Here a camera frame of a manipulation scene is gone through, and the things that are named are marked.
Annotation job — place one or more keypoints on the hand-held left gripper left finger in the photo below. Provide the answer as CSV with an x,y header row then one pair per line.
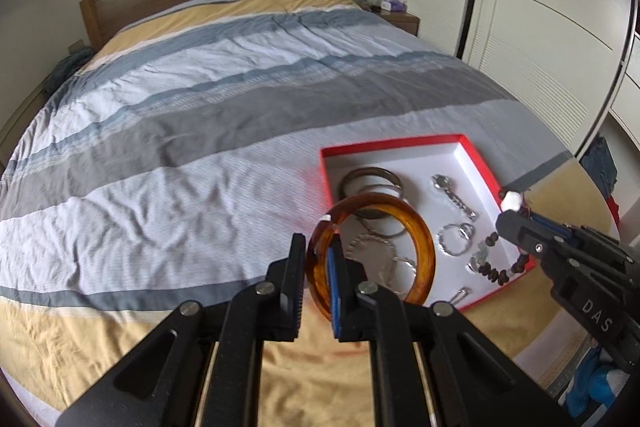
x,y
298,297

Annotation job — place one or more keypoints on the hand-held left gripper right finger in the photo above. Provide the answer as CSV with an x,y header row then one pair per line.
x,y
334,297

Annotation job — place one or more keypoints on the small silver clip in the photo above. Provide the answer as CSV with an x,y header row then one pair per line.
x,y
461,296

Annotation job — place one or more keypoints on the dark blue cloth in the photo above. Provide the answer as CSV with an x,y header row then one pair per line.
x,y
70,62

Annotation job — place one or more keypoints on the blue jeans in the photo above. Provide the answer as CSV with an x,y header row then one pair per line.
x,y
600,164

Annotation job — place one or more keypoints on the wooden nightstand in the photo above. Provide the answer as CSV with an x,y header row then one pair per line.
x,y
402,23

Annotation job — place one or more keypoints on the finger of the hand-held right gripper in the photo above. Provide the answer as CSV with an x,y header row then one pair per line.
x,y
525,234
557,228

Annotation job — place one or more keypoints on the purple tissue box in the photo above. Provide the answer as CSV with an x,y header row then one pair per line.
x,y
392,5

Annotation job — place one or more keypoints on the red jewelry box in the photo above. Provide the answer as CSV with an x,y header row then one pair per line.
x,y
440,164

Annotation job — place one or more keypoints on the thick amber bangle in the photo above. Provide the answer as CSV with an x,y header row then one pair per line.
x,y
420,237

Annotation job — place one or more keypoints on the wooden bed with striped duvet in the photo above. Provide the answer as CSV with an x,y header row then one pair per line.
x,y
200,117

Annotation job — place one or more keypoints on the thin brown bangle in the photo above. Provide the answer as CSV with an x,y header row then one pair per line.
x,y
395,181

